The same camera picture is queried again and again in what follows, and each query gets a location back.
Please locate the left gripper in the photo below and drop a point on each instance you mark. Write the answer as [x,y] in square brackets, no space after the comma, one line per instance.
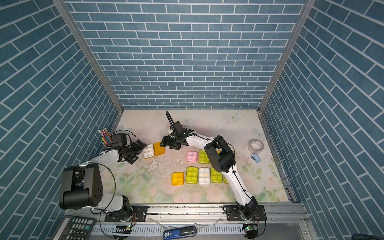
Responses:
[137,148]

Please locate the left circuit board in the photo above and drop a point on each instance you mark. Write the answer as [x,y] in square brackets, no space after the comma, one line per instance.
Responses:
[122,230]

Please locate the pink pillbox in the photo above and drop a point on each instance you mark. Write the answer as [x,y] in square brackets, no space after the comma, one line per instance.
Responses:
[192,157]

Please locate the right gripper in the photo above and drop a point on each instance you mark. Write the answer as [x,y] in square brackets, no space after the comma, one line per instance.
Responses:
[169,139]

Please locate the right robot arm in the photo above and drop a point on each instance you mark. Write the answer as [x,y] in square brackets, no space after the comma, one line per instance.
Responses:
[222,159]

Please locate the right circuit board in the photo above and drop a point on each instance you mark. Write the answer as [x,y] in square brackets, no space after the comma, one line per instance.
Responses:
[251,231]

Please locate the blue black usb device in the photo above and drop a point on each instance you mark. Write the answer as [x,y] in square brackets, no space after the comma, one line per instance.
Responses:
[180,233]

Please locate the clear tape roll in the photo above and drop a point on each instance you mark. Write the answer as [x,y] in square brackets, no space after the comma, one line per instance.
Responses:
[255,146]

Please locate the coloured pens bundle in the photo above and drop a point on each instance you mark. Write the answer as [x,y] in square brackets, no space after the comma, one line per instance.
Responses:
[106,137]

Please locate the orange pillbox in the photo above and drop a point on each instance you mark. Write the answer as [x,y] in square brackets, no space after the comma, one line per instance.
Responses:
[152,150]
[177,178]

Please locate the circuit board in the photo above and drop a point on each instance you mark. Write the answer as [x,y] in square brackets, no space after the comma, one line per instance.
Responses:
[251,231]
[122,230]

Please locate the black calculator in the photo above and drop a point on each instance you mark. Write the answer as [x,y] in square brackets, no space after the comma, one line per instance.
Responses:
[73,228]

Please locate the blue tape dispenser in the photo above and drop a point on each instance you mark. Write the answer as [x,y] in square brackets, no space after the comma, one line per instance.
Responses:
[256,158]

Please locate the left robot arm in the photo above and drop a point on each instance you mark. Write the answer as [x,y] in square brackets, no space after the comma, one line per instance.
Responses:
[82,185]

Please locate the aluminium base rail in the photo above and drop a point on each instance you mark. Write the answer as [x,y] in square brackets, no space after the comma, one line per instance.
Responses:
[220,213]

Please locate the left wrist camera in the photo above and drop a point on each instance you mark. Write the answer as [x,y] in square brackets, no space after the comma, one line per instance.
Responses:
[118,141]

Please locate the clear pillbox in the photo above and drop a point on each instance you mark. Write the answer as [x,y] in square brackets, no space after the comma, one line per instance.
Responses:
[204,176]

